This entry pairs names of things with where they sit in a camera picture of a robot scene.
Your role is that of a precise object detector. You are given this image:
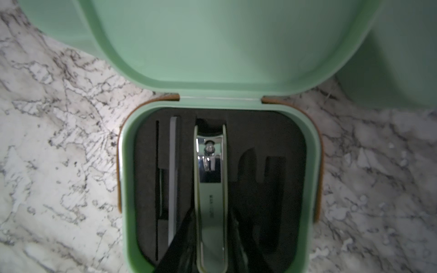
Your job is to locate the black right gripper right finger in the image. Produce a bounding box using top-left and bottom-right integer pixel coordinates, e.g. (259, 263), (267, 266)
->
(228, 209), (273, 273)

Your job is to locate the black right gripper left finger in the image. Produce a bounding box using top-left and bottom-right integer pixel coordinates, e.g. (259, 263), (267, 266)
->
(154, 208), (198, 273)

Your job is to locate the large clipper table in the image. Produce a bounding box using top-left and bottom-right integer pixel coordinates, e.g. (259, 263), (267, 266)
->
(193, 125), (228, 273)

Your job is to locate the green nail kit case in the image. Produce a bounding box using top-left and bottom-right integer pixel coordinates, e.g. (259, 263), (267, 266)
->
(74, 1), (384, 273)
(336, 1), (437, 108)
(18, 0), (104, 59)

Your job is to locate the green nail kit case front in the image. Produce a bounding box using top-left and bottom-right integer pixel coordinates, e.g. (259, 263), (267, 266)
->
(18, 0), (104, 59)

